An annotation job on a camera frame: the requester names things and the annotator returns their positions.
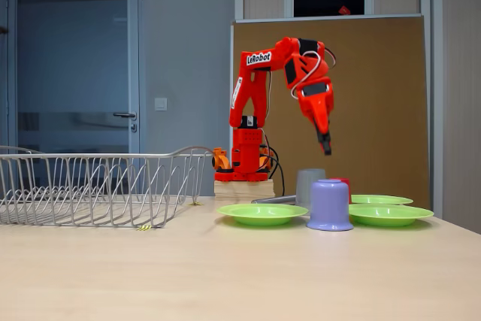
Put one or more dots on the green plastic plate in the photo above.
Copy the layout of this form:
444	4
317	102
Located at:
379	199
391	214
259	214

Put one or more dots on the purple plastic mug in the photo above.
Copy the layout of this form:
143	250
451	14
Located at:
330	204

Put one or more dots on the yellow black striped tape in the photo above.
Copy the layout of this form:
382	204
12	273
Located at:
144	228

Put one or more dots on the white light switch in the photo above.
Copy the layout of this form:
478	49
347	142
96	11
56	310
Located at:
161	104

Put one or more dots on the grey glazed door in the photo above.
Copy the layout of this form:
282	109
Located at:
75	54

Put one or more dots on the wooden base block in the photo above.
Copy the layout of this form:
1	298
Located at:
244	190

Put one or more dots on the small yellow tape marker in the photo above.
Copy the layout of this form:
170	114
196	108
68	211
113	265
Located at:
195	204

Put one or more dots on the orange-red gripper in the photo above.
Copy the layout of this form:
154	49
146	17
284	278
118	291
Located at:
318	104

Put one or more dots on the orange-red robot arm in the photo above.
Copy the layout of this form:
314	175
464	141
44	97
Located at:
246	110

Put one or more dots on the light orange table clamp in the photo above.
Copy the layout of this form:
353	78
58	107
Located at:
219	159

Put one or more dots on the red plastic cup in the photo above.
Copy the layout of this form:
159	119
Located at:
342	179

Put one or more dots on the small red object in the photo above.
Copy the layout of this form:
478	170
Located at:
343	10

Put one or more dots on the brown pin board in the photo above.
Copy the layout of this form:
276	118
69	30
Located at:
376	110

